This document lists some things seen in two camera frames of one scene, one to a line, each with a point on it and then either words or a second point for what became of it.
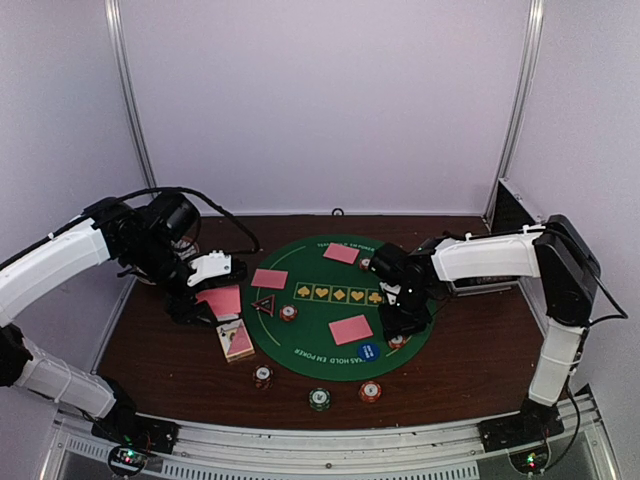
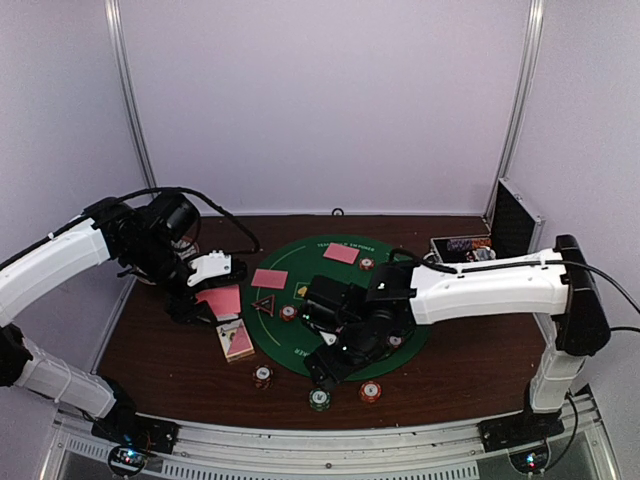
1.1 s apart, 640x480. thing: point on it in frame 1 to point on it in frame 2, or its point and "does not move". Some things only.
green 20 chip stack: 319,399 does not move
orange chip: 288,312 does not move
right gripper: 394,327 to 342,370
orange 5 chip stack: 370,391 does not move
